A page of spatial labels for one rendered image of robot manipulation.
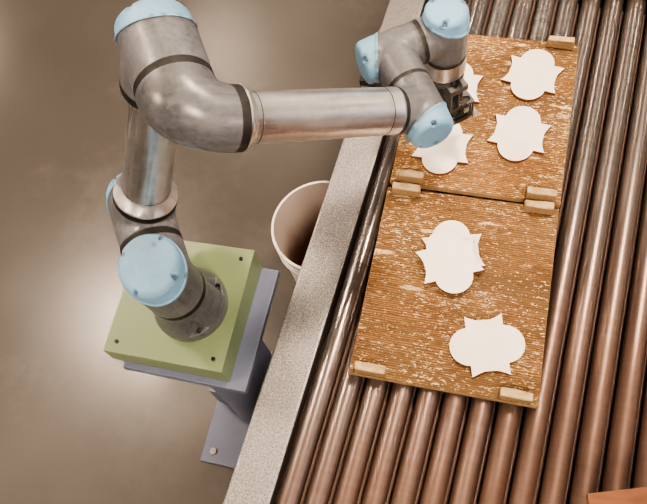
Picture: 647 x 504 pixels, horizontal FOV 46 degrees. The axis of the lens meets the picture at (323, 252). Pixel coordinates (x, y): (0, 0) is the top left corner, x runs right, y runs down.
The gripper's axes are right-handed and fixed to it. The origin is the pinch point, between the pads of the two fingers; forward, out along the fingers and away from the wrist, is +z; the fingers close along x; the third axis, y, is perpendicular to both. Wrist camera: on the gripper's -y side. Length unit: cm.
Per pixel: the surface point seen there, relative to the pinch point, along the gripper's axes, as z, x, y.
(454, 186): 7.9, -2.1, 10.6
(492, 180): 7.9, 5.3, 13.5
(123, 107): 101, -60, -130
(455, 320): 8.0, -17.6, 35.7
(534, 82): 6.9, 26.0, -1.9
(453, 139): 7.0, 3.5, 1.2
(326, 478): 10, -53, 49
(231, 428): 100, -75, 4
